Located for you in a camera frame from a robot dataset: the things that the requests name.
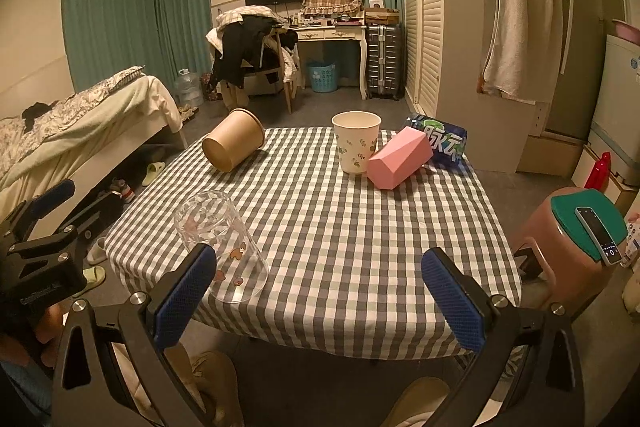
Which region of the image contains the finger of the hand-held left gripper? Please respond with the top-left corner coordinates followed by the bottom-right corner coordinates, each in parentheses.
top-left (7, 195), bottom-right (127, 259)
top-left (0, 179), bottom-right (76, 242)

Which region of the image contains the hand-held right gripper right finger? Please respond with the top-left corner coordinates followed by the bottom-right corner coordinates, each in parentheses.
top-left (421, 247), bottom-right (586, 427)

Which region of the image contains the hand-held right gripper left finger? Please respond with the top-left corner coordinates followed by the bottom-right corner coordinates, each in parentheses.
top-left (52, 243), bottom-right (236, 427)

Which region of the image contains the clear printed glass cup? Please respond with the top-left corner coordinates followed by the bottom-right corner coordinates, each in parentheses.
top-left (173, 190), bottom-right (270, 304)

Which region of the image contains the pink faceted cup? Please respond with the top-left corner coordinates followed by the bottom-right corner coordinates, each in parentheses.
top-left (367, 127), bottom-right (430, 192)

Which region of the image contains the brown paper cup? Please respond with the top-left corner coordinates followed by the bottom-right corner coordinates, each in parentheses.
top-left (201, 108), bottom-right (266, 173)

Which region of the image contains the white floral paper cup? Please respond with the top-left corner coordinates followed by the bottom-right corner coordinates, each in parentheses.
top-left (331, 111), bottom-right (382, 175)

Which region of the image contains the person's left hand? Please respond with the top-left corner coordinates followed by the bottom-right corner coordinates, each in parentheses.
top-left (32, 304), bottom-right (69, 369)

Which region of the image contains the pale slipper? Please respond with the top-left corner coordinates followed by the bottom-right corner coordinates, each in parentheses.
top-left (87, 237), bottom-right (109, 265)
top-left (79, 266), bottom-right (107, 299)

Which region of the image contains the green slipper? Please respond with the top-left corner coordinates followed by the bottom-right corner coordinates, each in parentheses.
top-left (141, 161), bottom-right (166, 186)

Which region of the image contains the bed with floral bedding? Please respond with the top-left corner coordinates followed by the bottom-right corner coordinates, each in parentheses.
top-left (0, 66), bottom-right (189, 208)

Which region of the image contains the brown stool green top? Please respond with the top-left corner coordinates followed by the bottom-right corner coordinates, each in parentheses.
top-left (510, 188), bottom-right (630, 308)

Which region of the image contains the grey checkered tablecloth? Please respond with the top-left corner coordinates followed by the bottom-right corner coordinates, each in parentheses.
top-left (104, 125), bottom-right (525, 360)

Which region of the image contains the green stool cushion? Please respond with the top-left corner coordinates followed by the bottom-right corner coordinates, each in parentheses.
top-left (551, 189), bottom-right (629, 264)

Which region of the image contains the grey smartphone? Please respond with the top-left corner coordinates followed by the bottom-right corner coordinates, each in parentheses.
top-left (574, 206), bottom-right (623, 267)

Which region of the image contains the blue drink can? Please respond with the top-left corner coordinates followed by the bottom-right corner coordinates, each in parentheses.
top-left (404, 113), bottom-right (469, 168)

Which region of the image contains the clear water jug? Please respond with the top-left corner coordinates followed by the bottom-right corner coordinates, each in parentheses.
top-left (175, 68), bottom-right (205, 108)

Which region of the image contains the cardboard box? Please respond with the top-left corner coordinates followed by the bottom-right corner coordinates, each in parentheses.
top-left (570, 146), bottom-right (637, 210)

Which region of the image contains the wide teal curtain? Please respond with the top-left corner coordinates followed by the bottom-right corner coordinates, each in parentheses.
top-left (62, 0), bottom-right (212, 94)

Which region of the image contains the red bottle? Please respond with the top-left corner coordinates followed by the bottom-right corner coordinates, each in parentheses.
top-left (584, 152), bottom-right (612, 192)

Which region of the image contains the pile of clothes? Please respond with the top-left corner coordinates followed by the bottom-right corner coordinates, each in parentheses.
top-left (206, 5), bottom-right (301, 102)

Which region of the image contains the wooden chair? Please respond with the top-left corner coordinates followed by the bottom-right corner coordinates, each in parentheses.
top-left (270, 27), bottom-right (302, 114)

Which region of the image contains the dark grey suitcase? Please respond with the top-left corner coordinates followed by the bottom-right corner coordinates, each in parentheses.
top-left (366, 23), bottom-right (404, 101)

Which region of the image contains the white refrigerator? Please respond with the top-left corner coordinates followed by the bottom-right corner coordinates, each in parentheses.
top-left (587, 34), bottom-right (640, 188)

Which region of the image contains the blue laundry basket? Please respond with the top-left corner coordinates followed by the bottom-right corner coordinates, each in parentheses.
top-left (307, 61), bottom-right (337, 94)

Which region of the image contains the white louvered wardrobe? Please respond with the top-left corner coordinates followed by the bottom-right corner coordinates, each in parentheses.
top-left (400, 0), bottom-right (546, 172)

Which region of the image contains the hanging beige towel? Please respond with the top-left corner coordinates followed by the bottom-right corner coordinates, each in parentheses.
top-left (481, 0), bottom-right (566, 102)

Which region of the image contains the white desk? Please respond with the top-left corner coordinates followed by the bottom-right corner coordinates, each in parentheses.
top-left (290, 24), bottom-right (368, 101)

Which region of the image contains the wooden box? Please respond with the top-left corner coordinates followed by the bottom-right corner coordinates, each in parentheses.
top-left (364, 7), bottom-right (401, 26)

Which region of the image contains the pink basin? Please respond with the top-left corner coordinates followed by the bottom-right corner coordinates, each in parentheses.
top-left (612, 19), bottom-right (640, 46)

